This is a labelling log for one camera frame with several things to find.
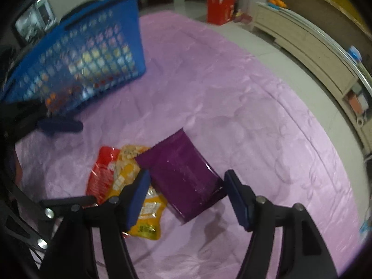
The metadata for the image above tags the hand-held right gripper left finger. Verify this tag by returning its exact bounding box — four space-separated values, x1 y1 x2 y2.
39 169 152 279

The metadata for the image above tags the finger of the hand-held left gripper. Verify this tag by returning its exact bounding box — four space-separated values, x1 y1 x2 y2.
0 99 84 143
6 186 98 251

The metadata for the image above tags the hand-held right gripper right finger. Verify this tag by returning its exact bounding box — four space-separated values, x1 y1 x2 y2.
224 169 339 279

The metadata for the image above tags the purple snack packet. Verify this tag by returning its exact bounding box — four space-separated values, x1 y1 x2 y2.
134 128 226 225

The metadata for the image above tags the blue plastic mesh basket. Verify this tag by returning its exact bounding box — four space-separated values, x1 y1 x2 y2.
0 0 147 115

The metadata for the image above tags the yellow white snack packet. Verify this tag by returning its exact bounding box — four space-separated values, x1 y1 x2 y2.
68 43 137 79

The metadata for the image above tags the dark framed screen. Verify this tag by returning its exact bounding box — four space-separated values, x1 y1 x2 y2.
14 0 57 45

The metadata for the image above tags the orange flat box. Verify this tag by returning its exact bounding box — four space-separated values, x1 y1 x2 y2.
349 94 362 114

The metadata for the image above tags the beige TV cabinet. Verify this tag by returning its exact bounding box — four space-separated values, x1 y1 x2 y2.
253 1 372 152

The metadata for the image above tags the dark red box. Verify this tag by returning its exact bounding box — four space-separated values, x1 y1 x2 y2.
234 10 253 24

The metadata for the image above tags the blue white box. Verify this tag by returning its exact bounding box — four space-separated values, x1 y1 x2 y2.
347 46 362 61

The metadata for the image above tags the red paper bag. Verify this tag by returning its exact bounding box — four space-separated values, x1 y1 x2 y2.
206 0 236 25

